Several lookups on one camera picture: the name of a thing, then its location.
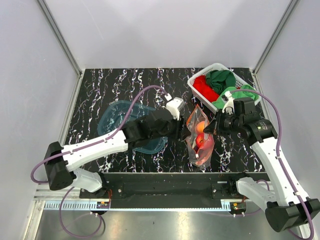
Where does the aluminium frame rail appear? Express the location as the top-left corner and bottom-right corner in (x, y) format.
(36, 0), (82, 77)

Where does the blue plastic container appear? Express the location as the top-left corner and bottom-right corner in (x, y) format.
(97, 100), (168, 155)

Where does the red cloth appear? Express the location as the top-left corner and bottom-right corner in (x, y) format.
(193, 75), (219, 103)

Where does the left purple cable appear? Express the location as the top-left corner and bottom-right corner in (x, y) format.
(30, 85), (173, 237)

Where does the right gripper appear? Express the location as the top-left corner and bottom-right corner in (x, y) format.
(203, 108), (243, 137)

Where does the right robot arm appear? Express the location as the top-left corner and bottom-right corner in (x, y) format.
(204, 96), (320, 235)

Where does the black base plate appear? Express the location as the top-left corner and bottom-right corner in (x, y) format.
(79, 172), (244, 210)

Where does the orange fake fruit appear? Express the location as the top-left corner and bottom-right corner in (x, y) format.
(195, 121), (207, 134)

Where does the clear zip top bag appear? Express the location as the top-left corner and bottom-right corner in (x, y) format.
(185, 104), (215, 170)

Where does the dark green cloth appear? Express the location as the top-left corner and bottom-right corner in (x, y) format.
(205, 70), (236, 95)

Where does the white cable duct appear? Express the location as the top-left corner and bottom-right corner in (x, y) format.
(44, 200), (111, 211)

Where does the red fake apple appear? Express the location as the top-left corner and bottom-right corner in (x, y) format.
(195, 133), (209, 148)

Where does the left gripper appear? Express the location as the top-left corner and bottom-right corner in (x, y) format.
(150, 112), (191, 142)

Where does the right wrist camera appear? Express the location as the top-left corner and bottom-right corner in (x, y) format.
(222, 91), (234, 115)

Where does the light green cloth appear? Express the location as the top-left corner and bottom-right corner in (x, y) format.
(212, 84), (260, 109)

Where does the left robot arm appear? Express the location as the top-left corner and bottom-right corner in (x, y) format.
(44, 109), (191, 198)

